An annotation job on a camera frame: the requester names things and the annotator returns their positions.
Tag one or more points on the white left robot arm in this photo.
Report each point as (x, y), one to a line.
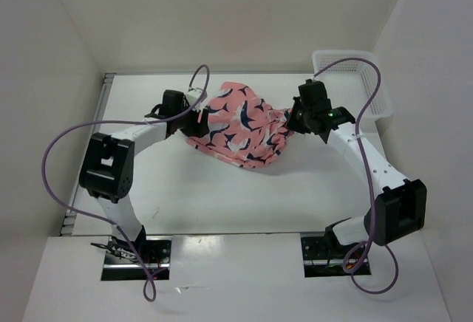
(108, 168)

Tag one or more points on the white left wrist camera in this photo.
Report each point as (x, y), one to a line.
(195, 98)

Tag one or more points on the pink shark print shorts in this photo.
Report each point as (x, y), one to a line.
(244, 130)

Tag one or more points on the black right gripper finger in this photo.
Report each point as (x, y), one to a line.
(296, 112)
(298, 127)

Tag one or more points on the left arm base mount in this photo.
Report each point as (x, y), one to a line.
(121, 264)

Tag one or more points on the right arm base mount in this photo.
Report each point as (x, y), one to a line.
(319, 259)

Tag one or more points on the white plastic basket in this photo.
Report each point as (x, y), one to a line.
(349, 82)

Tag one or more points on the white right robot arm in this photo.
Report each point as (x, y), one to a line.
(397, 203)

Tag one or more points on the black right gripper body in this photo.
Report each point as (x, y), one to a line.
(306, 114)

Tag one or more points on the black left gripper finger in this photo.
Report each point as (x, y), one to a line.
(202, 123)
(190, 127)

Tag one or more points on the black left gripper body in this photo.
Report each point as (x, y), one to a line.
(193, 114)

